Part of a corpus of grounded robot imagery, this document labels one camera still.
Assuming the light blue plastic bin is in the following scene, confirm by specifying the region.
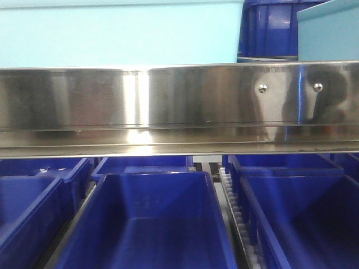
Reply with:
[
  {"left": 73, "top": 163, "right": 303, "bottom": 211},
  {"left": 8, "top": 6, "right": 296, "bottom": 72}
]
[{"left": 1, "top": 1, "right": 243, "bottom": 67}]

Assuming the dark blue bin upper shelf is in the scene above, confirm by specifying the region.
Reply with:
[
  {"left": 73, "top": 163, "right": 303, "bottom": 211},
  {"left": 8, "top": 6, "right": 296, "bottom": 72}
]
[{"left": 238, "top": 0, "right": 323, "bottom": 60}]

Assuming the dark blue bin back right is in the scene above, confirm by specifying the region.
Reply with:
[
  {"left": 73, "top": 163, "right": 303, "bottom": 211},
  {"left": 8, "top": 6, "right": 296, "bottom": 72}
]
[{"left": 224, "top": 154, "right": 344, "bottom": 193}]

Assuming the dark blue bin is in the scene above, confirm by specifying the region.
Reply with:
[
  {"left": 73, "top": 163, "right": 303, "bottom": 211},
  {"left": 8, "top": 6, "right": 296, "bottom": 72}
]
[
  {"left": 327, "top": 153, "right": 358, "bottom": 182},
  {"left": 224, "top": 154, "right": 344, "bottom": 193},
  {"left": 1, "top": 158, "right": 95, "bottom": 219},
  {"left": 53, "top": 172, "right": 236, "bottom": 268},
  {"left": 1, "top": 177, "right": 65, "bottom": 268},
  {"left": 241, "top": 175, "right": 358, "bottom": 268},
  {"left": 91, "top": 155, "right": 194, "bottom": 182}
]

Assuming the dark blue bin back centre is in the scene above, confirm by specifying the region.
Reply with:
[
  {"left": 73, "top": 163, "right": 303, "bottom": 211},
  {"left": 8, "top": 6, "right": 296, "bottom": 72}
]
[{"left": 91, "top": 155, "right": 194, "bottom": 182}]

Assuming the dark blue bin front centre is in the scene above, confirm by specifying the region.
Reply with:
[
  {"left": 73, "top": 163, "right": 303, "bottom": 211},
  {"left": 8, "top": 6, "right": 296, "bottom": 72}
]
[{"left": 53, "top": 172, "right": 236, "bottom": 268}]

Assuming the dark blue bin back left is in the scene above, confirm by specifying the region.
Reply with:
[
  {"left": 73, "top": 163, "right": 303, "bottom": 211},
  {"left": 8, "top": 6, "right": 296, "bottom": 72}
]
[{"left": 1, "top": 158, "right": 95, "bottom": 219}]

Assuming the white roller track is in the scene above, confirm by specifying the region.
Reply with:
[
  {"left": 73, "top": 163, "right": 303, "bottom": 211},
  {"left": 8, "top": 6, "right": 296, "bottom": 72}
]
[{"left": 219, "top": 167, "right": 266, "bottom": 268}]

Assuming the dark blue bin front right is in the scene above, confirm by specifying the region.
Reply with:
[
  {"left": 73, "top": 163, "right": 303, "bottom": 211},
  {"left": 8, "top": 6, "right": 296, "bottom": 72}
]
[{"left": 241, "top": 175, "right": 358, "bottom": 268}]

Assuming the dark blue bin front left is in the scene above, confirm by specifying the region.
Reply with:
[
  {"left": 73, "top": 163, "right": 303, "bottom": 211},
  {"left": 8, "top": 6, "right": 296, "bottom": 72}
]
[{"left": 1, "top": 177, "right": 65, "bottom": 268}]

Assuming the dark blue bin far right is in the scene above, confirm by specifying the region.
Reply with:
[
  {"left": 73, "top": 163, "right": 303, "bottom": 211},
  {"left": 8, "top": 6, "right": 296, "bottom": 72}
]
[{"left": 327, "top": 153, "right": 358, "bottom": 182}]

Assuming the light blue bin right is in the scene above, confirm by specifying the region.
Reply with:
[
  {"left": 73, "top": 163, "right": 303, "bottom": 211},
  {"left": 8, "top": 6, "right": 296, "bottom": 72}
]
[{"left": 297, "top": 1, "right": 358, "bottom": 61}]

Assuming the left rail screw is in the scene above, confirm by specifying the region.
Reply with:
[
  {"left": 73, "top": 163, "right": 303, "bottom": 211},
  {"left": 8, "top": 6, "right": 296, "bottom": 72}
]
[{"left": 258, "top": 84, "right": 268, "bottom": 94}]

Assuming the rail screw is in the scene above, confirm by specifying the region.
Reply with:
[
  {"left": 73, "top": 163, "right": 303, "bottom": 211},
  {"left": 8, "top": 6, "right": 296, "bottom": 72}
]
[
  {"left": 258, "top": 84, "right": 268, "bottom": 94},
  {"left": 312, "top": 83, "right": 323, "bottom": 93}
]

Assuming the stainless steel shelf rail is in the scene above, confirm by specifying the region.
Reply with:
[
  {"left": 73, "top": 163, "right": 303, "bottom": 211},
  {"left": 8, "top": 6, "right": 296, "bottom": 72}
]
[{"left": 1, "top": 61, "right": 358, "bottom": 159}]

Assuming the right rail screw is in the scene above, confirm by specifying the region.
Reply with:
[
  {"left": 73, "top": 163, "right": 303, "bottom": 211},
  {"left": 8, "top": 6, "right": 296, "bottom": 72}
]
[{"left": 312, "top": 83, "right": 323, "bottom": 93}]

